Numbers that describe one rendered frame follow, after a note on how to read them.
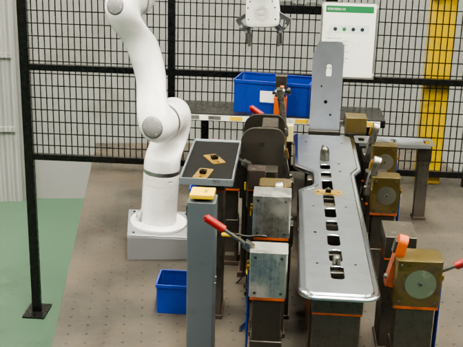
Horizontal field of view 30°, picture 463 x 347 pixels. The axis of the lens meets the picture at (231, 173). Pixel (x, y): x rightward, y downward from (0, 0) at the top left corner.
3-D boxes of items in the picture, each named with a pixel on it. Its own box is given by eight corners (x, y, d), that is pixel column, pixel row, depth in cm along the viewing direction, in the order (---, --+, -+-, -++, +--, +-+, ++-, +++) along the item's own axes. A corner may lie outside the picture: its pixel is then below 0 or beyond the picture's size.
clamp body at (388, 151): (397, 242, 306) (406, 147, 295) (364, 240, 306) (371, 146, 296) (395, 235, 312) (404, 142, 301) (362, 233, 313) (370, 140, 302)
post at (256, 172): (260, 296, 261) (265, 170, 249) (244, 295, 261) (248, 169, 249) (261, 289, 266) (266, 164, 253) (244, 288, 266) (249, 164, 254)
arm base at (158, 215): (131, 234, 282) (134, 181, 276) (128, 211, 299) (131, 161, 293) (189, 235, 285) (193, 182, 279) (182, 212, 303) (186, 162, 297)
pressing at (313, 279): (393, 304, 194) (393, 297, 194) (293, 299, 196) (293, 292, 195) (353, 138, 325) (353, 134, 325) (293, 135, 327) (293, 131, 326)
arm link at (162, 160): (137, 173, 282) (141, 102, 274) (159, 158, 299) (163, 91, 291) (171, 180, 279) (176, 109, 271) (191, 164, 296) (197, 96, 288)
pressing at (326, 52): (339, 131, 331) (344, 42, 320) (309, 129, 331) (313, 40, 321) (339, 130, 331) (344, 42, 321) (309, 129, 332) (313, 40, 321)
